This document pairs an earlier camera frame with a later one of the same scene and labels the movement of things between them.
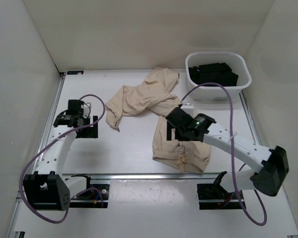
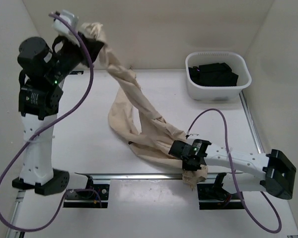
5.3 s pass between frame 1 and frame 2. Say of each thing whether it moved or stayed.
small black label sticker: stayed
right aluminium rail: stayed
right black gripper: moved
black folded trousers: stayed
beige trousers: moved
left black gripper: moved
